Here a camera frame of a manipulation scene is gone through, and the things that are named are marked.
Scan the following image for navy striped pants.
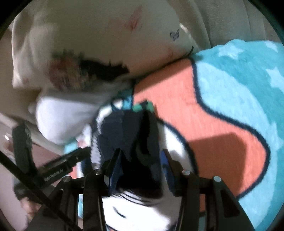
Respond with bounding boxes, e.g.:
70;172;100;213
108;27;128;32
89;108;164;199

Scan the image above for plain white pillow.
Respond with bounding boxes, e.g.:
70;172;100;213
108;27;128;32
34;80;131;145

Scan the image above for cartoon fleece blanket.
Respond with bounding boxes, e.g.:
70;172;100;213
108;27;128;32
64;38;284;231

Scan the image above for floral cream pillow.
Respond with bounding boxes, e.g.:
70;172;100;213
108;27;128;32
11;1;196;92

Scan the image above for black cable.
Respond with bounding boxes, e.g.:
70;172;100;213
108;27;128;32
0;151;77;231

